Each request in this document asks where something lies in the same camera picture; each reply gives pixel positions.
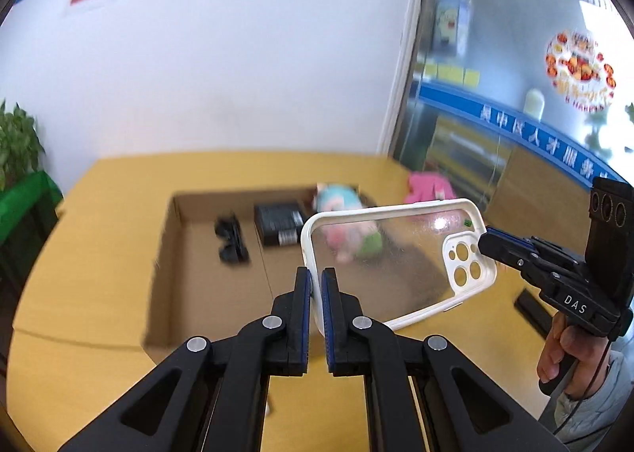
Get person's right forearm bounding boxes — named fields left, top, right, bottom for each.
left=539, top=352, right=633, bottom=446

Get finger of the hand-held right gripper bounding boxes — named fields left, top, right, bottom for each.
left=487, top=227, right=534, bottom=249
left=477, top=232, right=534, bottom=277

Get brown cardboard box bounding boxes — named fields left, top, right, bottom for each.
left=10, top=183, right=449, bottom=366

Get person's right hand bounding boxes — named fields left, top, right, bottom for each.
left=537, top=312, right=621, bottom=383

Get row of yellow sticky notes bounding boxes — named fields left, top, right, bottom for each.
left=423, top=60, right=481, bottom=86

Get pink soft object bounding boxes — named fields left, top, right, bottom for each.
left=403, top=170, right=459, bottom=205

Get black sunglasses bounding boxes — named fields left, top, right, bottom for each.
left=213, top=215, right=251, bottom=265

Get cartoon window poster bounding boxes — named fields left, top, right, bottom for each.
left=433, top=0, right=472, bottom=59

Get yellow wooden desktop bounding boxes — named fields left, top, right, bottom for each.
left=6, top=149, right=556, bottom=452

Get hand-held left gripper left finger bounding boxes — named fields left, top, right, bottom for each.
left=57, top=266, right=313, bottom=452

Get small black product box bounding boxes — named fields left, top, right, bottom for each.
left=253, top=201, right=307, bottom=249

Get blue window band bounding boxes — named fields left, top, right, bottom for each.
left=418, top=80, right=634, bottom=191

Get green plastic crate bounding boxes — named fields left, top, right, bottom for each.
left=0, top=169, right=65, bottom=285

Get white clear phone case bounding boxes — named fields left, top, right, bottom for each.
left=300, top=197, right=498, bottom=337

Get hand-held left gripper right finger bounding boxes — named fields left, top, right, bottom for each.
left=321, top=267, right=571, bottom=452

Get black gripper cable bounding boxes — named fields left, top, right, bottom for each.
left=554, top=332, right=616, bottom=439

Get pink and teal plush toy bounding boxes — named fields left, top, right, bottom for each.
left=312, top=182, right=385, bottom=265

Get white door frame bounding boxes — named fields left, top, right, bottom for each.
left=375, top=0, right=443, bottom=171

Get large green potted plant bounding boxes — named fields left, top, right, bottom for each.
left=0, top=99, right=47, bottom=193

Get round festive window sticker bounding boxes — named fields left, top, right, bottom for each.
left=544, top=28, right=619, bottom=112

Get flat black rectangular object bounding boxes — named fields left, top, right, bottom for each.
left=513, top=290, right=555, bottom=340

